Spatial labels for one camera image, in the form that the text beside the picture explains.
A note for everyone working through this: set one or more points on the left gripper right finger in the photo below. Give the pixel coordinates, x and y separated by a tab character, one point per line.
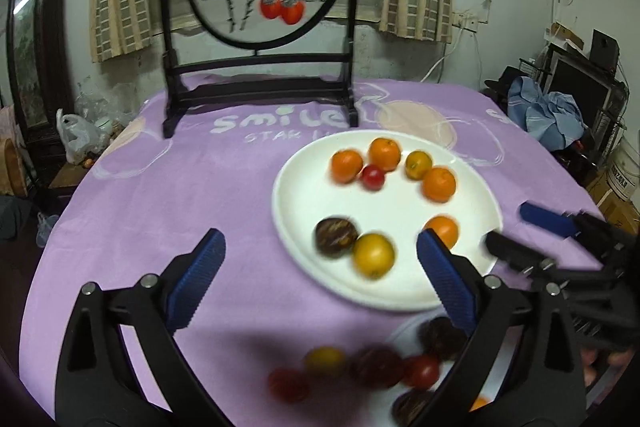
544	383

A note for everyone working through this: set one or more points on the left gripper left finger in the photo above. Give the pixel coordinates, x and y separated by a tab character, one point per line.
96	384

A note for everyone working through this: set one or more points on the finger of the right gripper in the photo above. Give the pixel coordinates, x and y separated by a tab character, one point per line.
520	258
546	219

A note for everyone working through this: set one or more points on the orange mandarin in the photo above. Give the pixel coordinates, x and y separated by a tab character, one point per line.
446	228
345	165
439	184

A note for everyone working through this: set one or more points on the dark passion fruit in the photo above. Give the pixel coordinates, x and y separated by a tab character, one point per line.
334	237
409	405
440	339

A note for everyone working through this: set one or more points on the yellow-orange citrus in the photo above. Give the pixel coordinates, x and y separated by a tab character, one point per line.
418	163

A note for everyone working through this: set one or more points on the yellow orange citrus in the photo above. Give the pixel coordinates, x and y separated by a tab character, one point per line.
373	255

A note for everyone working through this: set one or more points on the dark red plum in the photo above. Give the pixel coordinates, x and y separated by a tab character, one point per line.
377	368

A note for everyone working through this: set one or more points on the red cherry tomato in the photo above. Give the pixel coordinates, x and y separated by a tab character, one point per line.
372	178
289	385

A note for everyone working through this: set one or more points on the large orange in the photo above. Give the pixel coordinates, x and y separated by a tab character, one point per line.
479	402
384	153

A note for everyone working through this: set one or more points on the dark passion fruit back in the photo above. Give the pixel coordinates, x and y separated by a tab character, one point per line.
334	237

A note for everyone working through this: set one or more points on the small yellow-green kumquat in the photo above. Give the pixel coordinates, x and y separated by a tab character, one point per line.
325	362

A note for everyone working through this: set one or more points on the person's right hand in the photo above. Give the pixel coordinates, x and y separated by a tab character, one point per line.
603	375

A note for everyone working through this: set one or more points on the cardboard box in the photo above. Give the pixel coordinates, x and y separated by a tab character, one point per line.
618	212

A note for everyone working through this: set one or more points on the white bucket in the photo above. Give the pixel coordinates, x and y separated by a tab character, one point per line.
623	170

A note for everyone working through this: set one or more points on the blue clothes pile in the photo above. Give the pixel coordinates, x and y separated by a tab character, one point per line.
552	119

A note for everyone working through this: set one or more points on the white oval plate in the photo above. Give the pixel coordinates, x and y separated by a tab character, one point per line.
304	193

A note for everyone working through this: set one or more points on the white plastic bag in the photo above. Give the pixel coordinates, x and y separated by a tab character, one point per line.
80	137

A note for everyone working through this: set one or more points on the dark wooden framed panel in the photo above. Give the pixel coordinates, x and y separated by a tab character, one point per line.
39	75

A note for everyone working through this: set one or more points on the black framed persimmon screen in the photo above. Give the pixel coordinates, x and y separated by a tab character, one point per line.
262	11

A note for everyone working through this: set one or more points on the black monitor frame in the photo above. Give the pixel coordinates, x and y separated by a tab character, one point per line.
600	98

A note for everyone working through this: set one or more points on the wall power socket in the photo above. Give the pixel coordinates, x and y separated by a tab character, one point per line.
467	21

